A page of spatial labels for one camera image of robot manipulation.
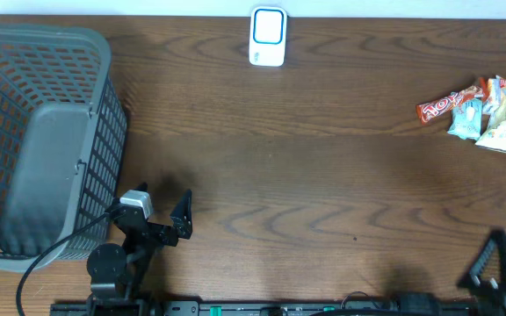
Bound teal wet wipes pack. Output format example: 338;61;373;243
447;98;482;140

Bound orange chocolate bar wrapper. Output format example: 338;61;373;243
416;85;484;125

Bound orange tissue pack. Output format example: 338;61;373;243
479;75;501;115

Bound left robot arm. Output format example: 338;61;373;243
87;183;193;316

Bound white barcode scanner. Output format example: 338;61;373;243
249;6;287;67

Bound grey plastic mesh basket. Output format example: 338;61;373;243
0;23;127;273

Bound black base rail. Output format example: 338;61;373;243
49;298;478;316

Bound left black cable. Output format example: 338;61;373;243
15;210;118;316

